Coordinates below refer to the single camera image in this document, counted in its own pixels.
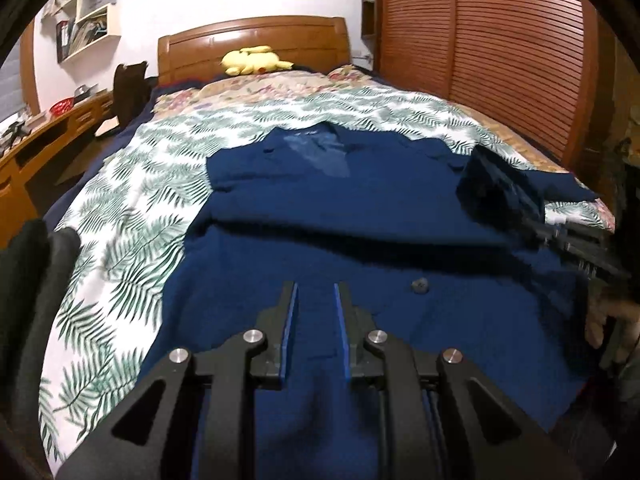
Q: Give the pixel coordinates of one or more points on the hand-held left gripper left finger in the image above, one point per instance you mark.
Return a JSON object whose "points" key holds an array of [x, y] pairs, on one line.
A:
{"points": [[290, 330]]}

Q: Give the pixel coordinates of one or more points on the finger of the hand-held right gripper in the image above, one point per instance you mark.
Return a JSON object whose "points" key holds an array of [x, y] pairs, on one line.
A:
{"points": [[500, 195]]}

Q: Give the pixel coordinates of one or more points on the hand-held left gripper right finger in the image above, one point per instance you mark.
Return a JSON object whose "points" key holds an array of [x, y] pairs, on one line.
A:
{"points": [[341, 330]]}

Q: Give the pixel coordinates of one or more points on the navy blue shirt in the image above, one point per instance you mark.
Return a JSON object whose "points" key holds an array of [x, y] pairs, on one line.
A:
{"points": [[325, 240]]}

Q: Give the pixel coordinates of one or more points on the person's right hand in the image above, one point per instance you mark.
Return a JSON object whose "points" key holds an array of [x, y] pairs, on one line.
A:
{"points": [[597, 325]]}

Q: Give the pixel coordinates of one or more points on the wooden louvred wardrobe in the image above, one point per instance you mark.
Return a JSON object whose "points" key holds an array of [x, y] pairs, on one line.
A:
{"points": [[475, 35]]}

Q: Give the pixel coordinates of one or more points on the leaf print blanket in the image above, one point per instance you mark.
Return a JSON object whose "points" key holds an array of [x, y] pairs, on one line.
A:
{"points": [[140, 200]]}

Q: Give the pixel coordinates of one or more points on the open wooden side shelf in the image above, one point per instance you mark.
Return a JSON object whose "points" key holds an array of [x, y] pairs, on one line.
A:
{"points": [[368, 5]]}

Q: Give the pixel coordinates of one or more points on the floral quilt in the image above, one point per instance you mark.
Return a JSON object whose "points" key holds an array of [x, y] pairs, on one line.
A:
{"points": [[260, 87]]}

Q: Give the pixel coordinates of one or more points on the black garment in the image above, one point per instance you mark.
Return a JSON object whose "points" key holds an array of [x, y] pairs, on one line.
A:
{"points": [[30, 285]]}

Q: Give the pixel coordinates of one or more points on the yellow plush toy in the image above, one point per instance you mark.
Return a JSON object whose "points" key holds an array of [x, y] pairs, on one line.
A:
{"points": [[252, 61]]}

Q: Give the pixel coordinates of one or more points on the cardboard piece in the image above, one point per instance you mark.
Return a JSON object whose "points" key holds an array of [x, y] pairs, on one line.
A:
{"points": [[107, 127]]}

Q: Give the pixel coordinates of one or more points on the dark brown chair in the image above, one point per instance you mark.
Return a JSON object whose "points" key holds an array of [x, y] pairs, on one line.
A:
{"points": [[129, 90]]}

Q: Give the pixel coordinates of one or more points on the wooden bed headboard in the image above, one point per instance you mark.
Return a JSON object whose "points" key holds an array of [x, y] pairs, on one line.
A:
{"points": [[200, 45]]}

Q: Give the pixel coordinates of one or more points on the wooden desk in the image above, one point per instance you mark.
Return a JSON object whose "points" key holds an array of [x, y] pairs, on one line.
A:
{"points": [[45, 145]]}

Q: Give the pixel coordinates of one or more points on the red bowl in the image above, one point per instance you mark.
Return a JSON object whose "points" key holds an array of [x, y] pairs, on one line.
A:
{"points": [[62, 106]]}

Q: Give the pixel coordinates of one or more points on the window blinds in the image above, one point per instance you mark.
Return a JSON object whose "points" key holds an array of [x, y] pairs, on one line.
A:
{"points": [[11, 85]]}

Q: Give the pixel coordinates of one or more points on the white wall shelf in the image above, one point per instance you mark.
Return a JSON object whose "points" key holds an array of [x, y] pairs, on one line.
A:
{"points": [[87, 15]]}

